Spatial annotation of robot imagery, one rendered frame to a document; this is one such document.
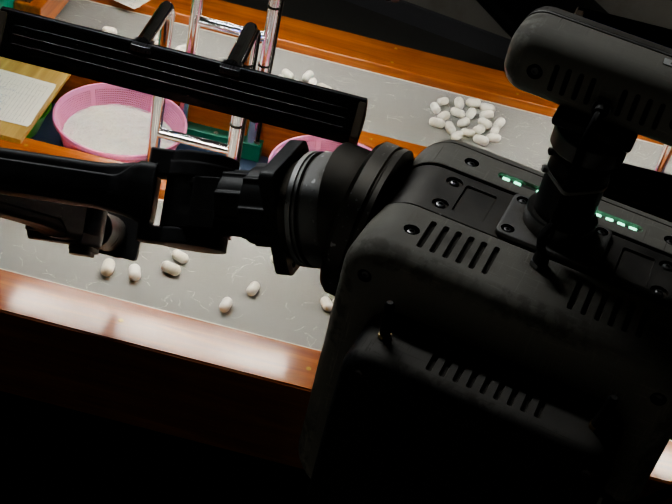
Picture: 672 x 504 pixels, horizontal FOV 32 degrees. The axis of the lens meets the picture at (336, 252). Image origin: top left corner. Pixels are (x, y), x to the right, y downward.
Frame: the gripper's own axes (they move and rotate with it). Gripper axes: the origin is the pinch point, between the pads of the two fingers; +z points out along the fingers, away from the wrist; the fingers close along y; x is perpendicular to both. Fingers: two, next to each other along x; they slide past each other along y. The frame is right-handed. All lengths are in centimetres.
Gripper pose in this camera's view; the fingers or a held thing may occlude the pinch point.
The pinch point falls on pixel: (121, 237)
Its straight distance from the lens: 195.4
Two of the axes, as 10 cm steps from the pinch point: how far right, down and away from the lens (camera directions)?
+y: -9.7, -2.4, 0.4
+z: 0.3, 0.5, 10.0
